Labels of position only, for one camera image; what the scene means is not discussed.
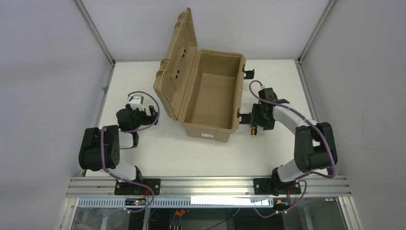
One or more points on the white perforated cable duct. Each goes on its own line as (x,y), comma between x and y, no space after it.
(198,201)

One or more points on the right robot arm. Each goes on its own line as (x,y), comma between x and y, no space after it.
(314,145)

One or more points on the aluminium mounting rail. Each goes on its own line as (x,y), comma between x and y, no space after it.
(314,186)

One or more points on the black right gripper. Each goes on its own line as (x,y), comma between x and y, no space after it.
(255,112)

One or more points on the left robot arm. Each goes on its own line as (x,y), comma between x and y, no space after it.
(101,147)

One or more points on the black upper case latch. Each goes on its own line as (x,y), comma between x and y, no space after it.
(248,74)

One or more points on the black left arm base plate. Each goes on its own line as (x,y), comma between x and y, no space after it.
(128,189)

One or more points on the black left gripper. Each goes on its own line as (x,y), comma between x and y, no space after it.
(147,113)

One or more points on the black yellow screwdriver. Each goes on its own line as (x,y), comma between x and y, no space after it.
(254,131)

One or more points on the tan plastic tool case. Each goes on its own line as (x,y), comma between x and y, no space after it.
(201,89)

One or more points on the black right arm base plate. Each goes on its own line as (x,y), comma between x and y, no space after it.
(269,186)

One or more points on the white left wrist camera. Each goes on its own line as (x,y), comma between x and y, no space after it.
(136,102)

